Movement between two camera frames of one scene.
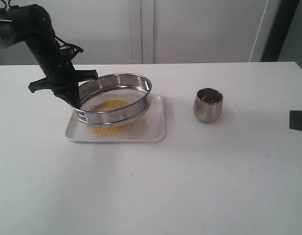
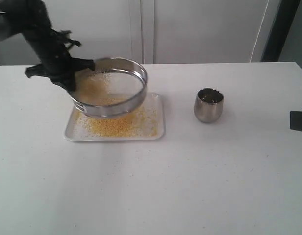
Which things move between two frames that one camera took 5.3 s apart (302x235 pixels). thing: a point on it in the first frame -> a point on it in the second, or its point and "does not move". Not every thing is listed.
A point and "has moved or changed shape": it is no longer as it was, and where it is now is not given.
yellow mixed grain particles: x=105 y=132 has moved or changed shape
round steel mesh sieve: x=114 y=99 has moved or changed shape
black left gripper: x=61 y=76 -> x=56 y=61
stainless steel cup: x=208 y=103 does not move
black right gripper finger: x=298 y=119 does not move
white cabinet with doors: x=111 y=32 does not move
